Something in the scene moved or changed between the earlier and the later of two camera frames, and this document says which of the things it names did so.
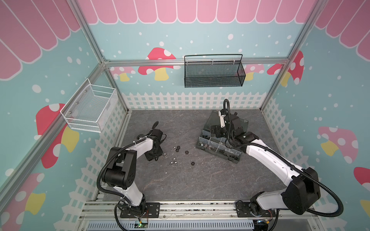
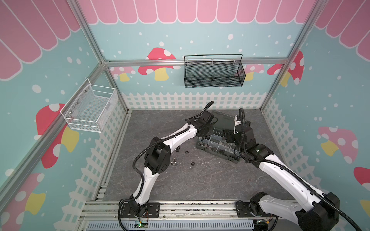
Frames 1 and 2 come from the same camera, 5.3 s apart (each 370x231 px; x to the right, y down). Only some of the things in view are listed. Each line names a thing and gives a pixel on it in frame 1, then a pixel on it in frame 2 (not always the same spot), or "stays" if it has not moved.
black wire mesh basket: [214, 70] stays
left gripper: [159, 153] to [210, 127]
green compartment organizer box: [218, 146] stays
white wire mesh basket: [88, 109] stays
